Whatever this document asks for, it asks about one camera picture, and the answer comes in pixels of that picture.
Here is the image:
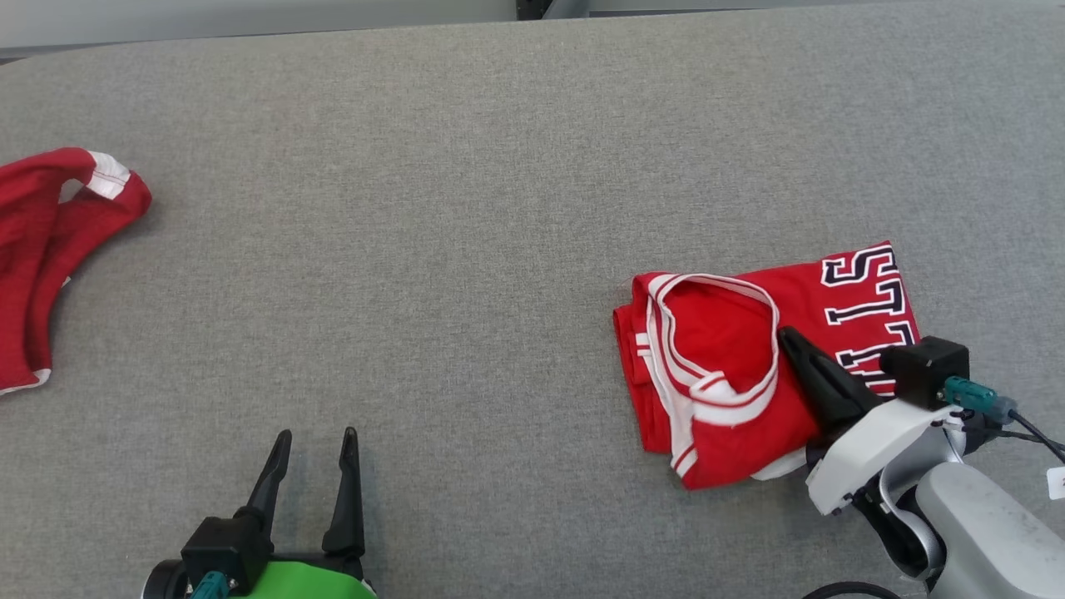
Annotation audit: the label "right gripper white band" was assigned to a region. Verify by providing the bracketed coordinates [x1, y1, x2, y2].
[776, 326, 966, 517]

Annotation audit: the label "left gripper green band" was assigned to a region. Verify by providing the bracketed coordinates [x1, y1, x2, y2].
[241, 428, 377, 599]

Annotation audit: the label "red white short-sleeve jersey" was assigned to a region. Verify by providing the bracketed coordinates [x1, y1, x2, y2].
[613, 241, 923, 490]

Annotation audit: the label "red shorts white stripes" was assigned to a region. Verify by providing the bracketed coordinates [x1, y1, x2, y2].
[0, 147, 153, 396]

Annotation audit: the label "grey fabric sofa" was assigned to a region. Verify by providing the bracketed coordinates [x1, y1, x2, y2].
[0, 0, 1065, 599]

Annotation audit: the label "teal plug right camera cable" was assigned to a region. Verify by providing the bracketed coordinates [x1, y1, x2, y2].
[944, 376, 1065, 500]

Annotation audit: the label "thick black looped cable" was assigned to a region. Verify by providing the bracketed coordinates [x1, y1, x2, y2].
[803, 581, 904, 599]

